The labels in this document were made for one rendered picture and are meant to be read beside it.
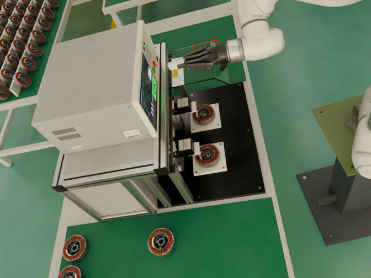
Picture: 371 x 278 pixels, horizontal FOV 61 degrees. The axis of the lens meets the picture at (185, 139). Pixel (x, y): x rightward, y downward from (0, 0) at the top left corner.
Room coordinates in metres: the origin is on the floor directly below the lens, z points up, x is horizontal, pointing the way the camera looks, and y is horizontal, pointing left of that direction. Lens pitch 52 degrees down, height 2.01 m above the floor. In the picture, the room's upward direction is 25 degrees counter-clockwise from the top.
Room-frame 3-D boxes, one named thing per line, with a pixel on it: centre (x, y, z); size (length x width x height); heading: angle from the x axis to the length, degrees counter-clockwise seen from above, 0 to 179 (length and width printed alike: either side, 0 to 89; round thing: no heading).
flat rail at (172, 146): (0.93, 0.00, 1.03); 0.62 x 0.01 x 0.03; 162
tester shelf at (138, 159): (1.00, 0.21, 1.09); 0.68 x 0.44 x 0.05; 162
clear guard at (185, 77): (1.10, -0.15, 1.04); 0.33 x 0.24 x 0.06; 72
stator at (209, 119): (1.02, -0.13, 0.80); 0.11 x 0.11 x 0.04
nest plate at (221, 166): (0.79, -0.06, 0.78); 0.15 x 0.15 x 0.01; 72
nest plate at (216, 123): (1.02, -0.13, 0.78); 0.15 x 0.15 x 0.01; 72
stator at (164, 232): (0.52, 0.27, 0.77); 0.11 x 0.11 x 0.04
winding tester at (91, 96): (1.01, 0.21, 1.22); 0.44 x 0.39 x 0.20; 162
